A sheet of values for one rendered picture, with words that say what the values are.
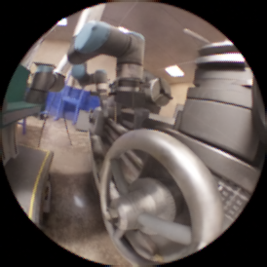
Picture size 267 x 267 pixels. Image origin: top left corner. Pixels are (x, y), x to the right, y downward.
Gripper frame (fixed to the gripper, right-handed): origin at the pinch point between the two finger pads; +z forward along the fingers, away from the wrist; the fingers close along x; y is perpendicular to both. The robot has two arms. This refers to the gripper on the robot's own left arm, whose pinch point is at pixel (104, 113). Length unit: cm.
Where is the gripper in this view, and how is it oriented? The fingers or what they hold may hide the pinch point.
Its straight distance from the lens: 69.5
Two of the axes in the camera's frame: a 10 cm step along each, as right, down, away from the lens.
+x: -4.1, -1.6, 9.0
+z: 1.0, 9.7, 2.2
